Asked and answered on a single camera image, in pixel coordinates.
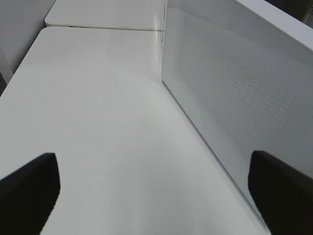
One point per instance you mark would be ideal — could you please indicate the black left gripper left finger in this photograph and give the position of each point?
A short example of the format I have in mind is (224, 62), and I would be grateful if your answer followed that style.
(28, 196)

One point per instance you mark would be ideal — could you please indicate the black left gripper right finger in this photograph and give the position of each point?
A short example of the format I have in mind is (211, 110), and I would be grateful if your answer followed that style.
(282, 195)

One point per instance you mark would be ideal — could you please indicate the white microwave door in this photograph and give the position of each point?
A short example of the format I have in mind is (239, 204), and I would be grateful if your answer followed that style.
(240, 95)

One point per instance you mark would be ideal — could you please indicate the white microwave oven body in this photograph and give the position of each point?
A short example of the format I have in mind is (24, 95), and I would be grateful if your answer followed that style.
(256, 20)

